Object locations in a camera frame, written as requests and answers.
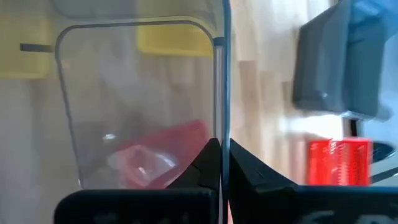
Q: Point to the translucent grey plastic bin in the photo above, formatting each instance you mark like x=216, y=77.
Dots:
x=326, y=62

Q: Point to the red slotted plastic basket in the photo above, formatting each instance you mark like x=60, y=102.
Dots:
x=339, y=161
x=180, y=140

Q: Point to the yellow slotted plastic basket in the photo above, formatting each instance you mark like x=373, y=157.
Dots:
x=21, y=62

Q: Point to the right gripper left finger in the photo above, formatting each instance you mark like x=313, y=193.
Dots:
x=205, y=174

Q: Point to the clear plastic container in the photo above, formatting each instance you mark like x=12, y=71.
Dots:
x=140, y=93

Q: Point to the black round stand base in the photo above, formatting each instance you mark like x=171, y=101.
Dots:
x=384, y=152

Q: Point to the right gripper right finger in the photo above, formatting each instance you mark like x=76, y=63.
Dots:
x=248, y=177

